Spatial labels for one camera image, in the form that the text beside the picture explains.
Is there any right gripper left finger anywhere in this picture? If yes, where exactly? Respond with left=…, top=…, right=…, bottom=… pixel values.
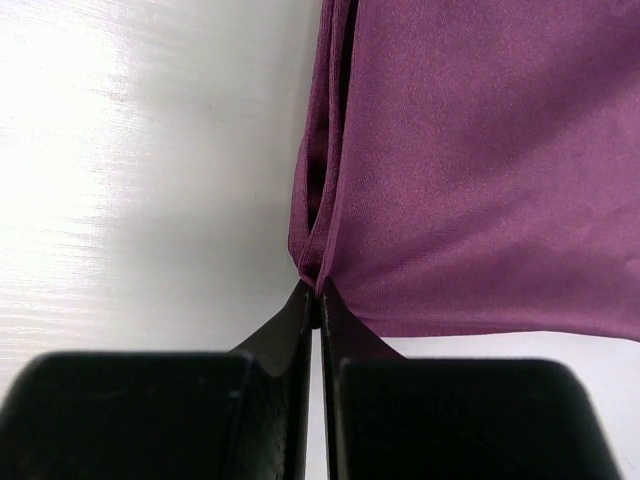
left=1, top=284, right=313, bottom=479

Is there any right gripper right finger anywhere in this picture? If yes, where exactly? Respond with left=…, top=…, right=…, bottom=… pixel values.
left=319, top=283, right=620, bottom=479

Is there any purple satin napkin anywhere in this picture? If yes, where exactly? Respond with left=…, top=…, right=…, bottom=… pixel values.
left=288, top=1, right=639, bottom=340

